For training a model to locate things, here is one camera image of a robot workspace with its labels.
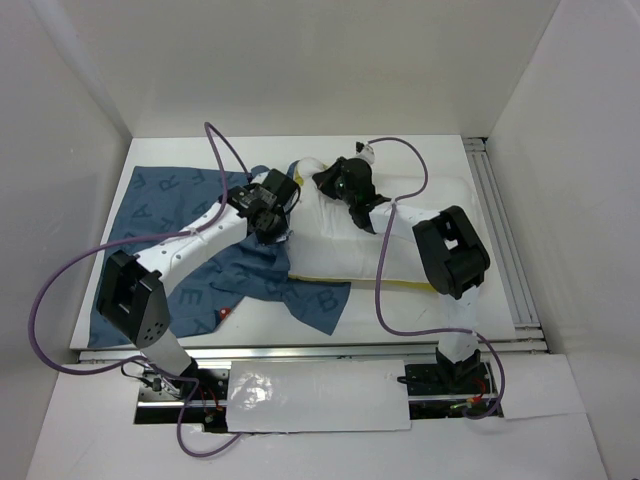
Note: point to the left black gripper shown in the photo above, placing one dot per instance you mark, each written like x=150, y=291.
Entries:
x=279, y=235

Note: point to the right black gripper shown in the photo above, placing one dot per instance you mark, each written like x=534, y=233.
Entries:
x=326, y=178

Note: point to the white pillow yellow edge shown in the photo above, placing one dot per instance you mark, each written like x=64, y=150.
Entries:
x=326, y=245

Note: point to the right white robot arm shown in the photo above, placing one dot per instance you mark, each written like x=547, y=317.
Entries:
x=452, y=255

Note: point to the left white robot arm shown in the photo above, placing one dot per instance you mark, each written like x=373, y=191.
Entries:
x=134, y=289

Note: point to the white cover plate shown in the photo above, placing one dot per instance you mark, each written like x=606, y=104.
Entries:
x=318, y=396

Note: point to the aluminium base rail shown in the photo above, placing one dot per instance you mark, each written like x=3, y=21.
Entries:
x=428, y=397

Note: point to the aluminium side rail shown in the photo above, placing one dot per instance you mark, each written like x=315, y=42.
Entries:
x=519, y=296

